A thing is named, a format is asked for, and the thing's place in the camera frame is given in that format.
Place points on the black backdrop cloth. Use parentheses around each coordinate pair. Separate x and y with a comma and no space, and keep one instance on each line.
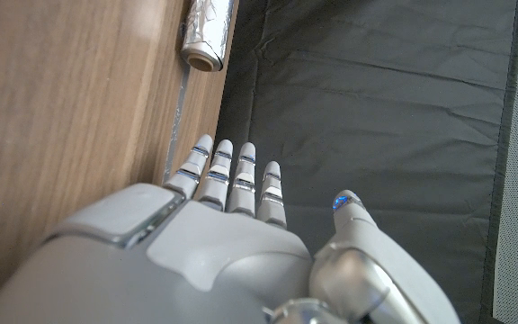
(367,112)

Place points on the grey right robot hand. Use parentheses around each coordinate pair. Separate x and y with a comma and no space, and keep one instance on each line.
(196,261)

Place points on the grey tape outline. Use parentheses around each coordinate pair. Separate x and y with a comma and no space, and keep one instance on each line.
(175,126)

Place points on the silver foil bag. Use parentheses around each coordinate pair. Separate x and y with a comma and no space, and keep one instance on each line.
(207,27)

